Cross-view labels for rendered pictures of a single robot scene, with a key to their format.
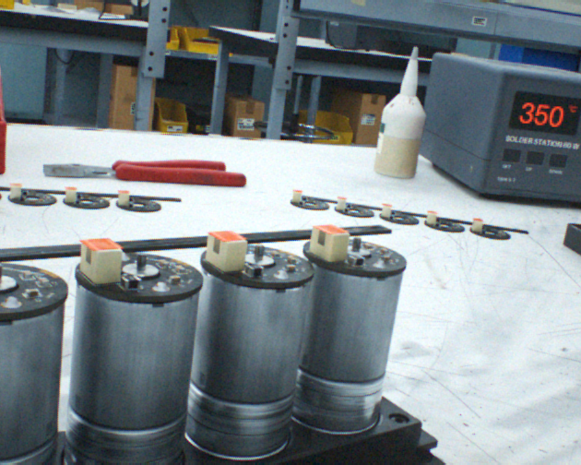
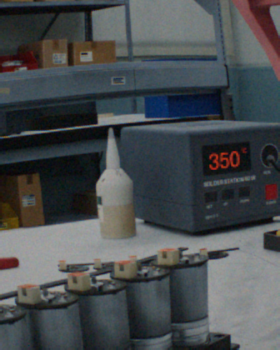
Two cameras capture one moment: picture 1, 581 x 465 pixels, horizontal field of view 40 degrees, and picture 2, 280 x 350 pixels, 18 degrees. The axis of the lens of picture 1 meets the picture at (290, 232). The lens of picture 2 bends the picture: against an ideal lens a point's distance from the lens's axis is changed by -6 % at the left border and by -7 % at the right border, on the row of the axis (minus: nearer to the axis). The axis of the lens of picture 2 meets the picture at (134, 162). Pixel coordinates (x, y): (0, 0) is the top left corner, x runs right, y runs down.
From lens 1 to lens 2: 0.20 m
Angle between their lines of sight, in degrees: 16
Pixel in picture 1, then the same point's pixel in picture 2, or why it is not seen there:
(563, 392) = not seen: outside the picture
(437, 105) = (137, 171)
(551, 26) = (185, 72)
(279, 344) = (163, 305)
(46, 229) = not seen: outside the picture
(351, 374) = (195, 316)
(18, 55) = not seen: outside the picture
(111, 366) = (99, 326)
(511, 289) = (242, 282)
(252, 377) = (154, 323)
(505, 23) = (143, 77)
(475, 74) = (165, 139)
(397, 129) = (113, 198)
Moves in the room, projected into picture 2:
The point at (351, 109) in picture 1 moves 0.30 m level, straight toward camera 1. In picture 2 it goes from (10, 193) to (12, 199)
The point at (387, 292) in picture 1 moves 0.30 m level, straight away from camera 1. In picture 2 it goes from (203, 272) to (142, 195)
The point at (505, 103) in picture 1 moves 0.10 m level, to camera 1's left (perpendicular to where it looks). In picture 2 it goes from (197, 157) to (82, 167)
